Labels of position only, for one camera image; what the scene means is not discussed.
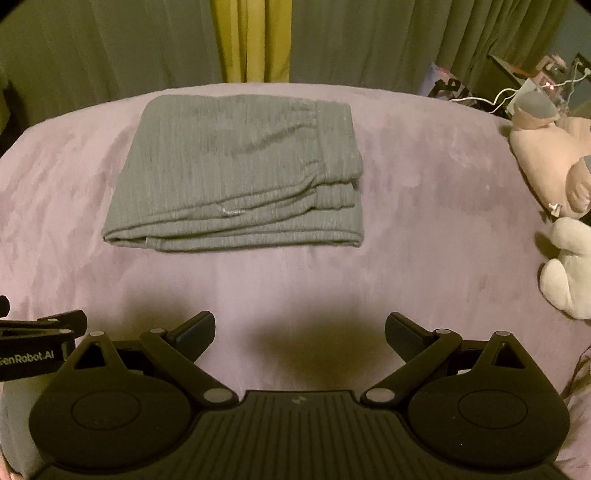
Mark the dark box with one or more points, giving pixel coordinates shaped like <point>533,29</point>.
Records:
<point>501,74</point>

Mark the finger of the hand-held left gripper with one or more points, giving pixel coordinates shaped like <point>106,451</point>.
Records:
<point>3,307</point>
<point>69,321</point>

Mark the white plush toy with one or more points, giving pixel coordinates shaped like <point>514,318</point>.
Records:
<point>565,263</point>

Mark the green curtain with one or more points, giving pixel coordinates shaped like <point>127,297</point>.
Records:
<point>392,41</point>
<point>106,46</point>

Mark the grey-green ribbed pants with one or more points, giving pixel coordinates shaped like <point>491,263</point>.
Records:
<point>235,170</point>

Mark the yellow curtain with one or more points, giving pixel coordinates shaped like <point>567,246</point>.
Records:
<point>251,41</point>

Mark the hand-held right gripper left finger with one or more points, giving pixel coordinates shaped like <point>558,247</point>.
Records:
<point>201,330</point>

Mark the purple bag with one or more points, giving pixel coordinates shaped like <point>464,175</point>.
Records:
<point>438,81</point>

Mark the purple fleece blanket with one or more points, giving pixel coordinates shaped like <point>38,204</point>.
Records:
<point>438,230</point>

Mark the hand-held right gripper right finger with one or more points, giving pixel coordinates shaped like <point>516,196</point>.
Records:
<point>401,330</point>

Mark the white charger device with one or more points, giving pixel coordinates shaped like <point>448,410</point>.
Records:
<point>531,87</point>

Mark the pink plush toy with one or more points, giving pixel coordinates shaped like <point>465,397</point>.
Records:
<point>549,147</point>

